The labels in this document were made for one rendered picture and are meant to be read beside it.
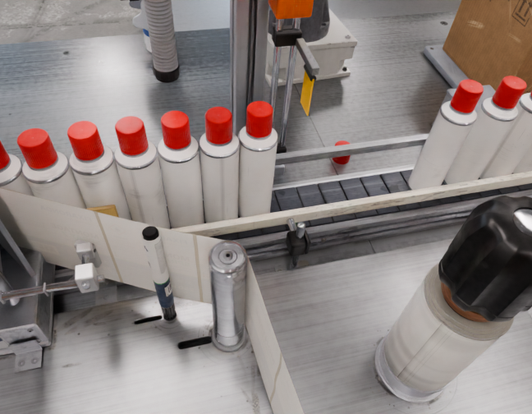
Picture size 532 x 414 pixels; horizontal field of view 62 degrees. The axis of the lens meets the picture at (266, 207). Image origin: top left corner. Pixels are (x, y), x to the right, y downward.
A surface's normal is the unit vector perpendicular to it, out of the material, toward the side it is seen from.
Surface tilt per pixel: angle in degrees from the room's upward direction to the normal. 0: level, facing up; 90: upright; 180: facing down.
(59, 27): 0
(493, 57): 90
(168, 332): 0
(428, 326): 91
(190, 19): 0
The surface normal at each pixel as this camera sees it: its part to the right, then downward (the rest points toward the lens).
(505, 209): -0.11, -0.71
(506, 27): -0.97, 0.16
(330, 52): 0.31, 0.75
